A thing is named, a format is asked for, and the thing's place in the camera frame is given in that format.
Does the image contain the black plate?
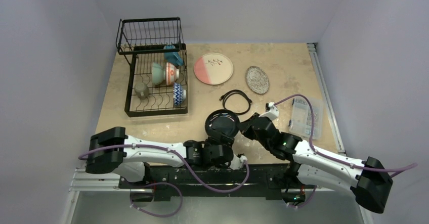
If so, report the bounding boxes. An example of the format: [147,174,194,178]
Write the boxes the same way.
[204,109,240,138]

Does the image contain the grey speckled oval dish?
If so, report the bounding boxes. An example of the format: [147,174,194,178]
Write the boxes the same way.
[245,66,270,95]

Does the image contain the red patterned bowl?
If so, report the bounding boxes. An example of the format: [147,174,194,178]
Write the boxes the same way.
[173,82,186,106]

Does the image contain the red floral bowl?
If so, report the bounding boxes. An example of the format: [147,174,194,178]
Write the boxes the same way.
[165,62,180,85]

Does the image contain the celadon green bowl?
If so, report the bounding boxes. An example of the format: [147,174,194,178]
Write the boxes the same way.
[151,62,165,85]

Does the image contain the small grey cup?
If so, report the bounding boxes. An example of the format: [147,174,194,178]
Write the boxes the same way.
[134,82,150,100]

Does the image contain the blue mug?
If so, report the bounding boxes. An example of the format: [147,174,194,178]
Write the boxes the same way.
[164,52,184,67]

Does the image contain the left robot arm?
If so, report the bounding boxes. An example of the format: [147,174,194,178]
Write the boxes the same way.
[79,126,247,188]

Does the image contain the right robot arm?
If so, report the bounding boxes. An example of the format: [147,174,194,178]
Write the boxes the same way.
[238,113,393,214]

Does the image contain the clear plastic parts box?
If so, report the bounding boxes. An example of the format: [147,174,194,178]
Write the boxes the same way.
[289,97,324,140]

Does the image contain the pink and cream plate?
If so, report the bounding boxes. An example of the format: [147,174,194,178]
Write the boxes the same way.
[194,53,234,85]

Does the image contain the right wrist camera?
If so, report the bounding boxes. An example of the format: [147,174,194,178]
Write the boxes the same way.
[260,102,279,121]

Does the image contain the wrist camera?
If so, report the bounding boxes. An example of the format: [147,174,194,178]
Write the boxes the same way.
[229,155,247,170]
[260,102,279,121]

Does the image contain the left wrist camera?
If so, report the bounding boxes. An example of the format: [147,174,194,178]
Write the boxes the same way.
[229,155,247,170]

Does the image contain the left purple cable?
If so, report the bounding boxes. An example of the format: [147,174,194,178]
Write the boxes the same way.
[78,145,250,218]

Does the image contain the purple cable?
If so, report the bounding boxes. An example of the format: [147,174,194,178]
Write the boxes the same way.
[78,145,250,218]
[273,94,418,179]

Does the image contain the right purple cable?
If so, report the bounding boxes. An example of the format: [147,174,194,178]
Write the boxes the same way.
[273,94,418,179]

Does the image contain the black coiled cable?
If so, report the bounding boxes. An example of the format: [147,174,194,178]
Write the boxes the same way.
[220,89,253,116]

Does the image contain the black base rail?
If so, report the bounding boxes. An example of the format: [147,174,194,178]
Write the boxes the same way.
[118,164,306,204]

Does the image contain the black wire dish rack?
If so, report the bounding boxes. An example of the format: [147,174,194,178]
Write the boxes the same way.
[115,17,189,117]

